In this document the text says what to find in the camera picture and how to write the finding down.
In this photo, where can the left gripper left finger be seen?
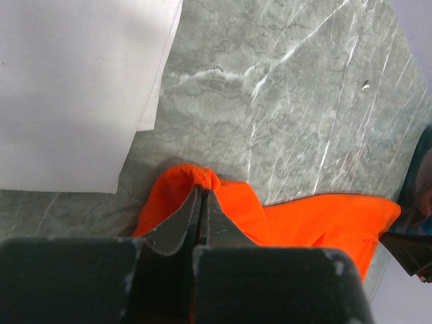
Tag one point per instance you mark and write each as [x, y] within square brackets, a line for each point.
[103, 280]

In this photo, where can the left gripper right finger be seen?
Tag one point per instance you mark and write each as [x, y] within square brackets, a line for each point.
[236, 281]

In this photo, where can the folded white t-shirt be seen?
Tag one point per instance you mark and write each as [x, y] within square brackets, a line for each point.
[78, 80]

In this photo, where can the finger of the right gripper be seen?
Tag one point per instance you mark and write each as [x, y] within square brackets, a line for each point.
[413, 252]

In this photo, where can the teal plastic laundry basket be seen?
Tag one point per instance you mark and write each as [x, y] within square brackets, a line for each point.
[415, 195]

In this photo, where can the orange t-shirt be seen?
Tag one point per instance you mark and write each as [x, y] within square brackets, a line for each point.
[351, 223]

